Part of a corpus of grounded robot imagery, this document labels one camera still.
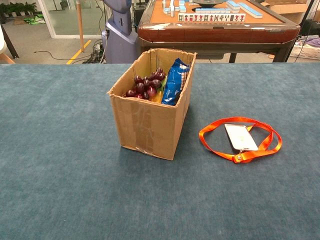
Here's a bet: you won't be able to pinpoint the white plastic basket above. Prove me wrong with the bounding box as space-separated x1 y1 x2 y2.
289 41 320 61

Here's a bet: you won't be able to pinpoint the orange lanyard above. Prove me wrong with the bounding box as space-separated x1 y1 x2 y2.
198 116 283 164

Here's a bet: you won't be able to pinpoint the white framed glass partition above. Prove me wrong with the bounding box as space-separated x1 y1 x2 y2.
37 0 104 40

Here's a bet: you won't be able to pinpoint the black floor cable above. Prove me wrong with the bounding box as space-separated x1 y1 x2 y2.
33 50 101 63

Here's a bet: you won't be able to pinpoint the printed mahjong tile row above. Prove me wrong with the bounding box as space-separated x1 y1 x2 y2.
177 13 246 22

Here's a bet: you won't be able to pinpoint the white card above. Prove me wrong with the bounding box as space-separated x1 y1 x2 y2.
224 123 259 154

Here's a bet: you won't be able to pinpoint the blue felt table cover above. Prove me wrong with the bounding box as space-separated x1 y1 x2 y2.
0 63 320 240

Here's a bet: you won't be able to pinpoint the dark red grape bunch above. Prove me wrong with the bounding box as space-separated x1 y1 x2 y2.
124 67 167 100

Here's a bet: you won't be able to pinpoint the blue-backed mahjong tile cluster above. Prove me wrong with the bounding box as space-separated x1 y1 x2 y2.
162 0 187 17

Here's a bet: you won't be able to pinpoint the green cloth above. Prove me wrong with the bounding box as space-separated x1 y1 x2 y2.
23 14 46 25

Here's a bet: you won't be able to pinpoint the black mahjong dice dome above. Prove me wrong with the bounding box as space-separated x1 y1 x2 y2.
192 0 222 7

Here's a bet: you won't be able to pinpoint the lavender blue robot base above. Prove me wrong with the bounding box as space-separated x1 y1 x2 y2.
101 0 139 64

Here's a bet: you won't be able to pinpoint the white chair with wooden legs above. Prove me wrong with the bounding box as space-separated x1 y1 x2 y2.
0 24 16 64

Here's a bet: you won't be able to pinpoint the purple cloth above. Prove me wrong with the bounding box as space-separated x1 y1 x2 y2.
303 36 320 48

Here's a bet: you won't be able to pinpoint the green potted plants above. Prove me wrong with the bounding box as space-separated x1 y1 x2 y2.
0 1 38 17

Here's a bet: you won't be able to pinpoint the blue-backed mahjong tile row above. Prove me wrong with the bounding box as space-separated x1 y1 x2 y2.
195 7 232 14
226 0 241 11
238 2 264 19

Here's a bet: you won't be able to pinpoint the wooden easel leg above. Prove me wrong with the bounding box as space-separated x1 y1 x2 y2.
76 0 85 53

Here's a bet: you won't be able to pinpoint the blue snack bag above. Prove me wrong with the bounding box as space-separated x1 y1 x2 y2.
161 58 191 106

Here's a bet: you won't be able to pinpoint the tangled cable bundle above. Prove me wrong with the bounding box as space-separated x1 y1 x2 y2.
83 41 108 64

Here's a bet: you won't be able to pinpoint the orange fruit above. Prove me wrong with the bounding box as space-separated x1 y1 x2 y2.
149 91 165 104

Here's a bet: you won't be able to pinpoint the brown cardboard box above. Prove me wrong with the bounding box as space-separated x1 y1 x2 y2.
106 48 198 161

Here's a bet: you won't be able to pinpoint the brown mahjong table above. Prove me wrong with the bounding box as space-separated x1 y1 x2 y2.
137 0 301 63

